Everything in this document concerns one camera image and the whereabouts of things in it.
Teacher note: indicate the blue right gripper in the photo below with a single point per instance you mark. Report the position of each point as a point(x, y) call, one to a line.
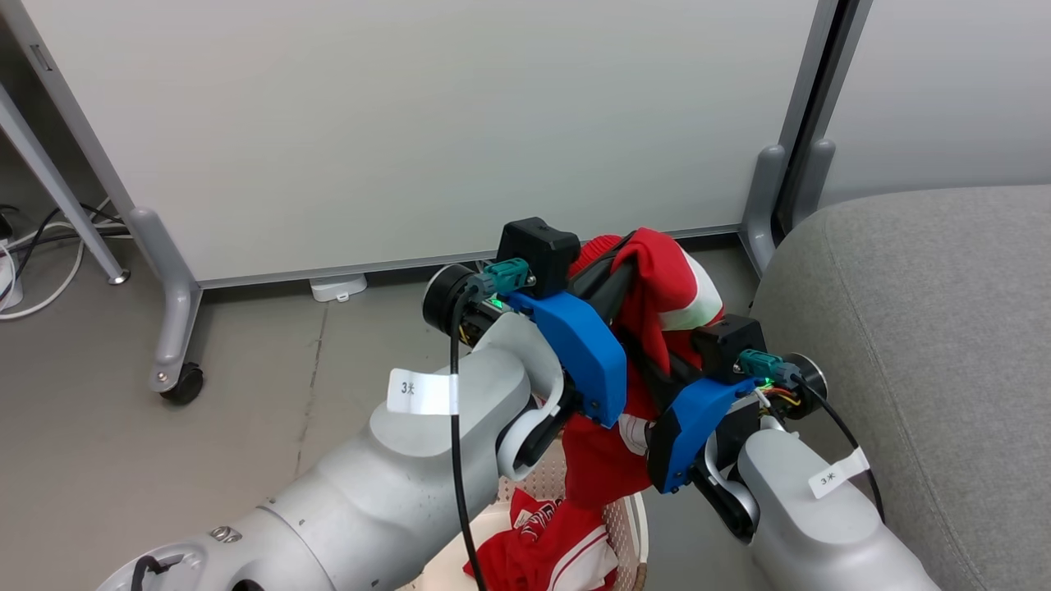
point(694, 427)

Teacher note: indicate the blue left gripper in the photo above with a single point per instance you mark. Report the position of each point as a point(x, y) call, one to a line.
point(583, 353)

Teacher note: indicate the red and white garment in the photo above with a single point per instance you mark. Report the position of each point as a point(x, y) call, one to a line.
point(657, 275)

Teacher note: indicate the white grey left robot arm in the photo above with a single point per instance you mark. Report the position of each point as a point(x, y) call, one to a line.
point(394, 484)

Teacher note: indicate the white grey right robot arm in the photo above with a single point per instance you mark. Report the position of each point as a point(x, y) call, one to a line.
point(809, 517)

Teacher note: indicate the cream perforated laundry basket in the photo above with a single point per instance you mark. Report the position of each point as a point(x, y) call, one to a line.
point(629, 533)

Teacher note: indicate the red garment with white print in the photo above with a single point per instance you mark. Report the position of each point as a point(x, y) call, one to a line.
point(550, 550)

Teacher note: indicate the small white floor plug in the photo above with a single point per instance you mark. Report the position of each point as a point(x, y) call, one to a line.
point(338, 287)

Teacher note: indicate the grey fabric sofa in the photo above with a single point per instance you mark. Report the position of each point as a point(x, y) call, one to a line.
point(944, 328)

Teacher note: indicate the black caster wheel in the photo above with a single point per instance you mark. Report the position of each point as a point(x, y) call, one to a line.
point(185, 386)

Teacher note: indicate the grey metal table leg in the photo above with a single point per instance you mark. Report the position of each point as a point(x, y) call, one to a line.
point(57, 189)

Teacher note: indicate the white power strip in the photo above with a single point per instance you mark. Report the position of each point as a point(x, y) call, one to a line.
point(10, 283)

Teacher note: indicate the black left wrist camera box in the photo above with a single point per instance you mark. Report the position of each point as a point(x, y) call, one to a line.
point(538, 246)

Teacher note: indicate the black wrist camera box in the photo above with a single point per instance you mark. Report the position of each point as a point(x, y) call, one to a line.
point(538, 246)
point(727, 341)

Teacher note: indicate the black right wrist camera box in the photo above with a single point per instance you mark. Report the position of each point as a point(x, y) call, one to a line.
point(727, 341)

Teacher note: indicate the teal right camera connector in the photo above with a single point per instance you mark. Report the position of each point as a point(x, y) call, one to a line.
point(759, 363)

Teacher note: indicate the teal camera connector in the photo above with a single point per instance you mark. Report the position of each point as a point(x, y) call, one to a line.
point(759, 363)
point(505, 277)

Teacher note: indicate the teal left camera connector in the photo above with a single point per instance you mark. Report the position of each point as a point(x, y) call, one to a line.
point(505, 277)

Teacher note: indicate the white partition panel grey frame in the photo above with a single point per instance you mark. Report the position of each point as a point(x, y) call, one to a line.
point(944, 82)
point(410, 123)

